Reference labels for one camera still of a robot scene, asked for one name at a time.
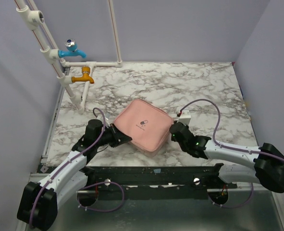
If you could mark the white pvc pipe frame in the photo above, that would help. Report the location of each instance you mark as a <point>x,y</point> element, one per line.
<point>76,87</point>

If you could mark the pink medicine kit case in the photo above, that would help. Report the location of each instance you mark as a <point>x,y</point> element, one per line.
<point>147,125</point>

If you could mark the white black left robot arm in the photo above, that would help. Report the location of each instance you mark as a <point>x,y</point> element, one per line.
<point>41,201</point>

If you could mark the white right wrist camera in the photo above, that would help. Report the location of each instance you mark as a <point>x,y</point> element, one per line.
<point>183,117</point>

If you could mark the blue water tap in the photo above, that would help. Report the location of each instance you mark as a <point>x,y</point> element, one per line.
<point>72,50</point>

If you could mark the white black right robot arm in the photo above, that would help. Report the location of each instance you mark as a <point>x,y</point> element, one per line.
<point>263,165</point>

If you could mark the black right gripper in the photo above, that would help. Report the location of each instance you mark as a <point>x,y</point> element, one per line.
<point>176,130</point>

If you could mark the yellow water tap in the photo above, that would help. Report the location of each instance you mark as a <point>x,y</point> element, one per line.
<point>86,77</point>

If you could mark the aluminium profile rail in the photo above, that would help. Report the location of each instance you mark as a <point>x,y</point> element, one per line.
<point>36,179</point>

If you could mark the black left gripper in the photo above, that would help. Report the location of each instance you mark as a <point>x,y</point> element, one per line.
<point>116,134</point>

